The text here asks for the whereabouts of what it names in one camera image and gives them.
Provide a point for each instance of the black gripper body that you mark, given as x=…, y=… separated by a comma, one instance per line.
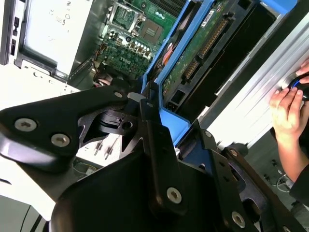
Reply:
x=108, y=205

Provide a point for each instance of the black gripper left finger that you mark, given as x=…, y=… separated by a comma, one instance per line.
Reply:
x=48, y=120

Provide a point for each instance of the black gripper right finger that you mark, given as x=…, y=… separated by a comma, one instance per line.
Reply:
x=227, y=193

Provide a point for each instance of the person's bare hand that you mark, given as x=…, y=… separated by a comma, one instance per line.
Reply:
x=304, y=68
x=287, y=113

